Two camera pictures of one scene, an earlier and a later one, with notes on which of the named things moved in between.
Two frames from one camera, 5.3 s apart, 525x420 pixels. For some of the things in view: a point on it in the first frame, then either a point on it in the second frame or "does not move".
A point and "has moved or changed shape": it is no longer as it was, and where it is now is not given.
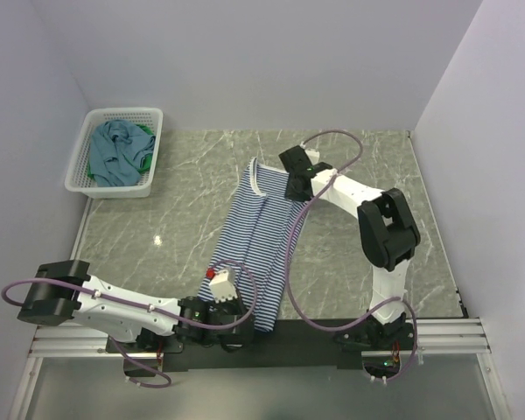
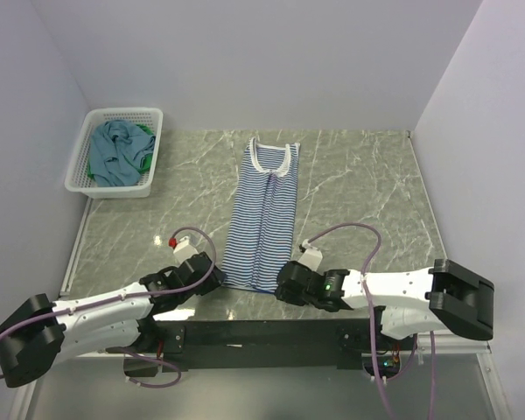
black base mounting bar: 260,341 does not move
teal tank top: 116,149 does not move
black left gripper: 239,304 → 214,280
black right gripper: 290,194 → 287,296
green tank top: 146,159 does not move
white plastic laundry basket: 115,151 does not move
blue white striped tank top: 258,227 has moved or changed shape
